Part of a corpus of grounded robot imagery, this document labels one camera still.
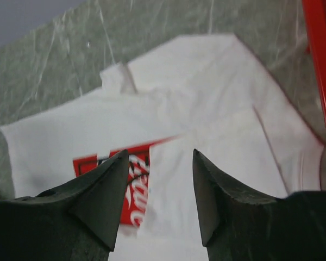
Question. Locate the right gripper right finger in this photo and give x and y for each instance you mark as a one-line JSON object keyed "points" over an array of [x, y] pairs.
{"points": [[238, 222]]}

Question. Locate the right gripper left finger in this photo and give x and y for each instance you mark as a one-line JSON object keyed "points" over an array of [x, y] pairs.
{"points": [[78, 220]]}

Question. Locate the white t-shirt red print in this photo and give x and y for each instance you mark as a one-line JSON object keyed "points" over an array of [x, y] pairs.
{"points": [[205, 92]]}

